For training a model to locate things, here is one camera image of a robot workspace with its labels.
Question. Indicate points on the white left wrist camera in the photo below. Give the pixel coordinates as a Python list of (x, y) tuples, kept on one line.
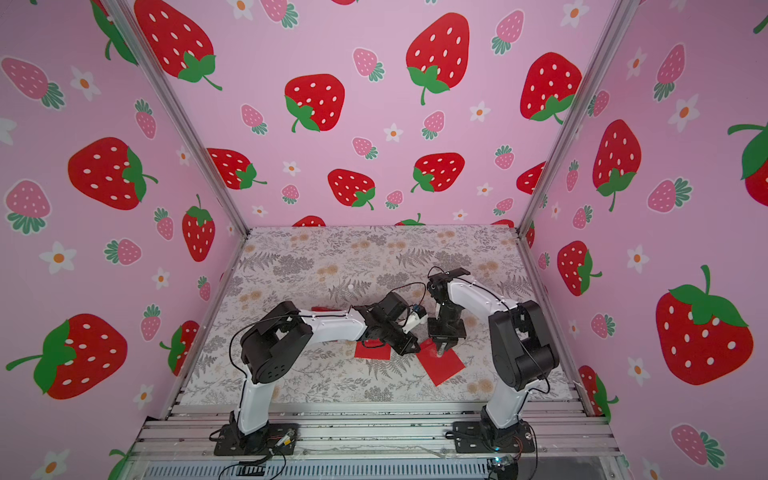
[(417, 315)]

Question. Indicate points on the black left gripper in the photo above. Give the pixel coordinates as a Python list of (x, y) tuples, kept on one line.
[(407, 346)]

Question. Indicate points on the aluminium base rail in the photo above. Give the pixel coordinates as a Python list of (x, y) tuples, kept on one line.
[(381, 440)]

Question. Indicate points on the aluminium frame post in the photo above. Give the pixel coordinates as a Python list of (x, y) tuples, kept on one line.
[(128, 26), (615, 29)]

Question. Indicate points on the red envelope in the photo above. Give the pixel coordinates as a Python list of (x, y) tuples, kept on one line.
[(320, 309), (439, 368), (372, 350)]

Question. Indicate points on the aluminium right rear frame post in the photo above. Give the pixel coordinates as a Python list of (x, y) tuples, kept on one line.
[(615, 29)]

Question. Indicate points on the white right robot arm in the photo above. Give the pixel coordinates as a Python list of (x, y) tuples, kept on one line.
[(522, 351)]

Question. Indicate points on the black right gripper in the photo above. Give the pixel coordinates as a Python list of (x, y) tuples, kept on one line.
[(445, 327)]

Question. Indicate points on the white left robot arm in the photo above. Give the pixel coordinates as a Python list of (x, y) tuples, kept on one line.
[(271, 346)]

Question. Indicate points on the aluminium left rear frame post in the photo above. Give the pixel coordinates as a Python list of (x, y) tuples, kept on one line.
[(128, 26)]

